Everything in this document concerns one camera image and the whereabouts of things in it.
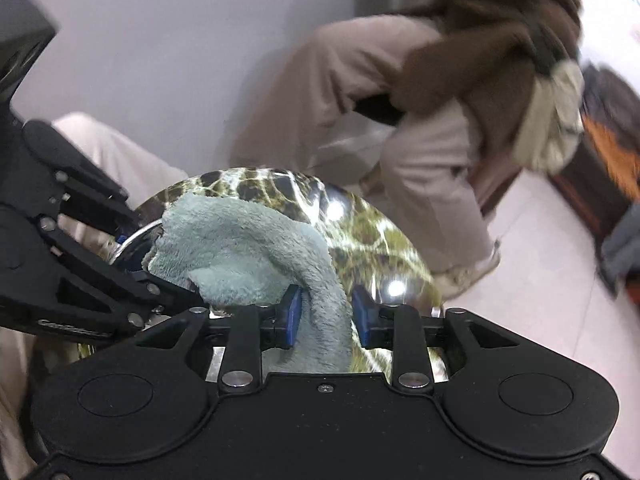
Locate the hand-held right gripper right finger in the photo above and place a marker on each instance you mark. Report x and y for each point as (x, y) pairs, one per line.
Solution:
(363, 319)

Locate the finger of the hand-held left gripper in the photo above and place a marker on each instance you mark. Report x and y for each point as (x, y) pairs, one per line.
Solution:
(100, 290)
(95, 200)

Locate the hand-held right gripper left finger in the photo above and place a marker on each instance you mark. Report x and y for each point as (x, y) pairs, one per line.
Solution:
(292, 317)

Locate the steel bowl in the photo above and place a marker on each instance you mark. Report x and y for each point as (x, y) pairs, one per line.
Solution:
(215, 362)

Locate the teal and pink fluffy cloth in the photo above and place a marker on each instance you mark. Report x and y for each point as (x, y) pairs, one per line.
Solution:
(240, 240)

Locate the person's left leg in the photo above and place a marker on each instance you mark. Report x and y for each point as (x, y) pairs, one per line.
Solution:
(130, 170)

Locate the round green marble table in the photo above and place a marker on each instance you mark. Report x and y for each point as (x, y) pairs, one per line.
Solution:
(370, 230)

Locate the pink plastic stool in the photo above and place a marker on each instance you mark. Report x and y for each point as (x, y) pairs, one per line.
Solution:
(495, 185)

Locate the orange fringed blanket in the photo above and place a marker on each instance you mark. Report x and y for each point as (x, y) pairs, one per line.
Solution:
(615, 150)

